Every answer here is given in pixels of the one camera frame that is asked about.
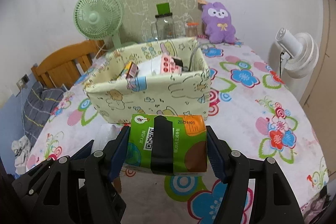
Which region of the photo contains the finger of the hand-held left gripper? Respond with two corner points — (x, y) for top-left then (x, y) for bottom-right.
(12, 139), (94, 224)

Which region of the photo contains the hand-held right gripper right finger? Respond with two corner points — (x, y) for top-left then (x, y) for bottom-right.
(205, 126), (305, 224)

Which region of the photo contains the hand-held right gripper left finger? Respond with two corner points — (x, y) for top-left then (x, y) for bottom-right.
(34, 126), (131, 224)

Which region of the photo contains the green tissue pack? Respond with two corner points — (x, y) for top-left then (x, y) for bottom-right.
(123, 114), (208, 176)

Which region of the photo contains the yellow printed fabric storage box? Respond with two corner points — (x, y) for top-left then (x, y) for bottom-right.
(83, 37), (210, 125)

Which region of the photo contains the pink dotted pack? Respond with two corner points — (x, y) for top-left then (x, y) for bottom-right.
(160, 53), (183, 75)

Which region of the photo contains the white plastic bag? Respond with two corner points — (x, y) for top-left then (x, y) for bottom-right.
(93, 124), (124, 151)

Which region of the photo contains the grey plaid pillow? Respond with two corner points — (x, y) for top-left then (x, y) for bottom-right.
(22, 82), (66, 143)

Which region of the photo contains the white grey crumpled cloth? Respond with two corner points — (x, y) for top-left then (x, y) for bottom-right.
(11, 135), (30, 174)

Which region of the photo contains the small yellow orange box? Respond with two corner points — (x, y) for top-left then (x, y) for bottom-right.
(119, 61), (139, 79)

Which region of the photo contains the grey patterned cloth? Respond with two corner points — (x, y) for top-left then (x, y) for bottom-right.
(302, 185), (331, 219)

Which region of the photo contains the small container with orange lid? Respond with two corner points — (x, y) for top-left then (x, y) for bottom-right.
(186, 22), (199, 38)

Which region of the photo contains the purple plush rabbit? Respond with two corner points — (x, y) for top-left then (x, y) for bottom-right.
(198, 0), (237, 44)

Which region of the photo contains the white standing fan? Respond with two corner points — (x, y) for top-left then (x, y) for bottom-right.
(276, 28), (319, 79)

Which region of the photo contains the green desk fan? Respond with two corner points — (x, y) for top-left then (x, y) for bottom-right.
(73, 0), (132, 51)

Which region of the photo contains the glass jar with green lid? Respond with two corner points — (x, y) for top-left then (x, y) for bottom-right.
(152, 3), (175, 41)

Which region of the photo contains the beige wardrobe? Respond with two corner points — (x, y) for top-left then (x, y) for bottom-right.
(299, 0), (336, 109)

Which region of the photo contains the green printed cardboard sheet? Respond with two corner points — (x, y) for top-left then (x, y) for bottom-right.
(119, 0), (202, 42)

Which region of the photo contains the black fan cable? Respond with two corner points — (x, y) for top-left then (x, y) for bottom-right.
(278, 52), (285, 77)

